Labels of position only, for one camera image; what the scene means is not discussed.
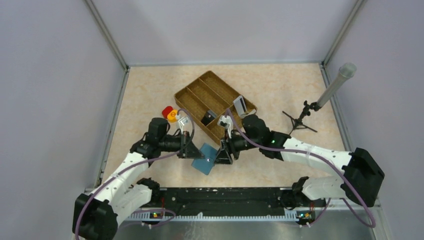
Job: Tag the woven brown divided tray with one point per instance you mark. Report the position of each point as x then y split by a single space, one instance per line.
208 92

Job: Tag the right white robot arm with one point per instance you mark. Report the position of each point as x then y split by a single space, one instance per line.
353 175

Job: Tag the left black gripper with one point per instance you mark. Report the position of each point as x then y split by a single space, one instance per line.
191 152

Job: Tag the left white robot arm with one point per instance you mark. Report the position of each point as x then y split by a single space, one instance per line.
98 215

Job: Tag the black card in tray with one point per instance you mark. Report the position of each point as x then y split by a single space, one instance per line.
208 117

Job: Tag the red cylinder block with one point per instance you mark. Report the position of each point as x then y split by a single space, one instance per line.
166 111

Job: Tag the blue card holder wallet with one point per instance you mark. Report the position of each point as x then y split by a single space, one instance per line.
206 163

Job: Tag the grey microphone on tripod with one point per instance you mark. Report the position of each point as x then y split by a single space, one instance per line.
345 72

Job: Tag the orange cylinder block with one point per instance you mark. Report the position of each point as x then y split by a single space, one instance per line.
172 116

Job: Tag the grey white card stand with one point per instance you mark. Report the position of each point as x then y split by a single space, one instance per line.
241 107

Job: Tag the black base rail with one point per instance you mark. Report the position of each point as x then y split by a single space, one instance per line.
232 204

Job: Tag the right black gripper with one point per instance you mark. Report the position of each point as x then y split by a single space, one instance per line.
224 156

